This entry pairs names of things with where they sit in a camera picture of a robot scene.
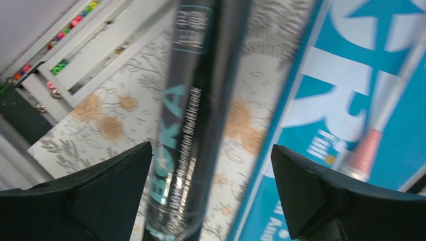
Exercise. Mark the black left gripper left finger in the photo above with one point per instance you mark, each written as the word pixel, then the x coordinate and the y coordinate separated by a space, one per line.
pixel 97 203

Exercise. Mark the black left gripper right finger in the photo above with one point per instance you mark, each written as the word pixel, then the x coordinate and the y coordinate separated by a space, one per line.
pixel 322 204

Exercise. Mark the pink racket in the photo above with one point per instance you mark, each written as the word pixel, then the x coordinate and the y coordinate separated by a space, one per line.
pixel 359 164

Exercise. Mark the blue racket cover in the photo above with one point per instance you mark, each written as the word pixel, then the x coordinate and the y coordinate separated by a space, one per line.
pixel 350 56

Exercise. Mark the black shuttlecock tube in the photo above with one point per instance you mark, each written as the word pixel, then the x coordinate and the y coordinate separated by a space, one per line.
pixel 206 42

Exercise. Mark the aluminium slotted rail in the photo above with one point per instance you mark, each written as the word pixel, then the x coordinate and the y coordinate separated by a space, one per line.
pixel 60 69

